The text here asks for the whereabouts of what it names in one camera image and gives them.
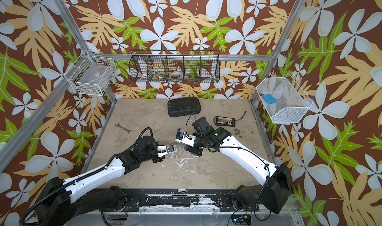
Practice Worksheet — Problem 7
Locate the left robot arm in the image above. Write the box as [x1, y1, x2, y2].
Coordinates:
[19, 127, 174, 226]

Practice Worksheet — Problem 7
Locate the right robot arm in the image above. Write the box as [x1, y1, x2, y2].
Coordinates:
[176, 117, 292, 214]

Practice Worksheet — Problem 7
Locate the black plastic case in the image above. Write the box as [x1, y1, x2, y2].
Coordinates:
[167, 97, 201, 117]

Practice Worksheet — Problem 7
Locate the small steel wrench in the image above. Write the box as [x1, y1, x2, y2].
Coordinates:
[115, 123, 132, 134]

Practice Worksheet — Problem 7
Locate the blue object in basket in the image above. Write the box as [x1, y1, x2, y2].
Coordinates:
[263, 94, 276, 104]

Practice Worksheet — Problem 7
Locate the white mesh basket right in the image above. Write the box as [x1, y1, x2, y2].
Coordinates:
[256, 75, 313, 125]

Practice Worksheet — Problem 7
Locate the battery charging board with wires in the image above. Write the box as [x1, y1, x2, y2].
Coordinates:
[213, 111, 247, 127]

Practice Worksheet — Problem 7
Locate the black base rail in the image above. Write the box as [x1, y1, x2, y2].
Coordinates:
[101, 188, 263, 212]

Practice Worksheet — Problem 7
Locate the black wire basket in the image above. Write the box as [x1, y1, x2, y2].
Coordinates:
[128, 50, 221, 83]

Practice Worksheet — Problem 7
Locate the white wire basket left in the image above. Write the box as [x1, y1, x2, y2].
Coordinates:
[65, 51, 116, 96]

